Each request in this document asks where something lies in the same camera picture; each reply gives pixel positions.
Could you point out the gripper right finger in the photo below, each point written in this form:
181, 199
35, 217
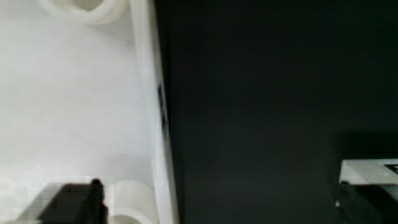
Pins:
366, 204

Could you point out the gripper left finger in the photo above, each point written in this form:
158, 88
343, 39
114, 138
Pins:
76, 206

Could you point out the white square tabletop tray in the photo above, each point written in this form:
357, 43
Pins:
82, 105

